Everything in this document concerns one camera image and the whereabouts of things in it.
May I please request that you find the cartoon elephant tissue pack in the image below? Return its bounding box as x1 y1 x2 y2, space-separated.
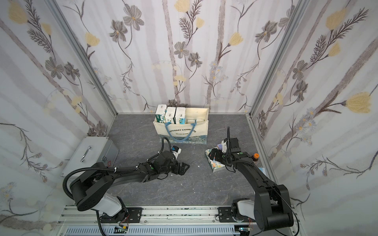
205 148 226 173

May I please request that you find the cream canvas tote bag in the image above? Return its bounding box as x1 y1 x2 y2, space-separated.
153 108 209 145

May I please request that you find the green white tissue pack front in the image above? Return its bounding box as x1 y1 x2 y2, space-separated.
174 107 186 124

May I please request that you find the green white tissue pack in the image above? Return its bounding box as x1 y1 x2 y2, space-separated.
174 107 186 124
155 104 167 123

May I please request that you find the green white tissue pack back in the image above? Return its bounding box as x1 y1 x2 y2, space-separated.
155 104 167 123

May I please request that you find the light blue purple-logo tissue pack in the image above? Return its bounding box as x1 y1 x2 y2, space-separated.
187 119 205 124

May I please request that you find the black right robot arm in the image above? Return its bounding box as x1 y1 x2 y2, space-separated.
210 127 299 232

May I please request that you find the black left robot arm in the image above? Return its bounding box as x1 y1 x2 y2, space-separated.
62 145 190 236

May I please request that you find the brown bottle orange cap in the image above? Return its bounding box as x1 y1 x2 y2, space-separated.
252 153 259 162

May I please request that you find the blue face mask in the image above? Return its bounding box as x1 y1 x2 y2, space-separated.
259 167 266 175

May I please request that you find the silver metal case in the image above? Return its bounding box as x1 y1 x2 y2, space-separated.
61 137 119 177

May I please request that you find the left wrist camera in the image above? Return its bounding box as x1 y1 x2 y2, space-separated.
171 146 182 159

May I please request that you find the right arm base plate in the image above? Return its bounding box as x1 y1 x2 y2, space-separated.
218 206 248 223

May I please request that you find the aluminium frame rail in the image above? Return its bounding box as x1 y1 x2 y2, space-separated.
56 205 305 236

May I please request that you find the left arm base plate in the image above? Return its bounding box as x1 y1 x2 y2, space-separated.
99 207 143 224

